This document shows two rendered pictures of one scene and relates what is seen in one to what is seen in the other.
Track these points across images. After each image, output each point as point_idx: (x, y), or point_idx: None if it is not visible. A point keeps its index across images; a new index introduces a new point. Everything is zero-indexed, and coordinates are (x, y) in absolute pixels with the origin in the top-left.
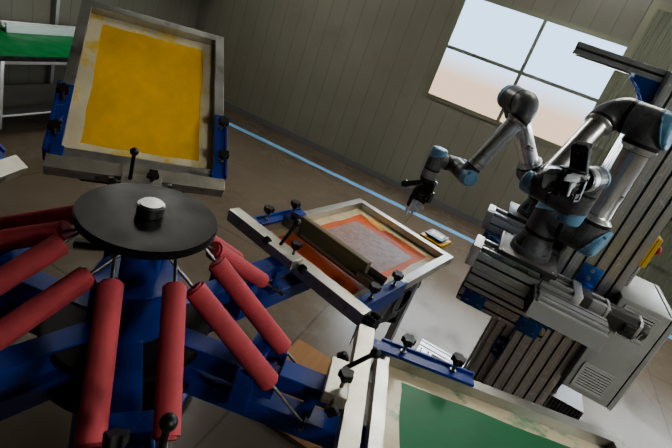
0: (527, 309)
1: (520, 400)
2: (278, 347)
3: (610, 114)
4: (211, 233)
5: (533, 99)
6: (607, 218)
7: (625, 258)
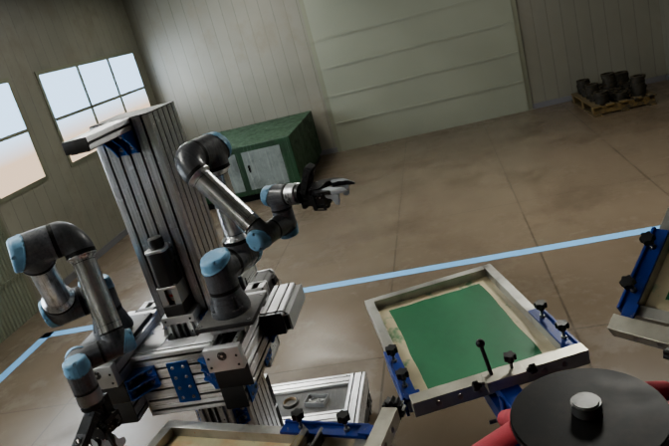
0: (291, 325)
1: (381, 334)
2: None
3: (202, 160)
4: (548, 376)
5: (72, 224)
6: None
7: None
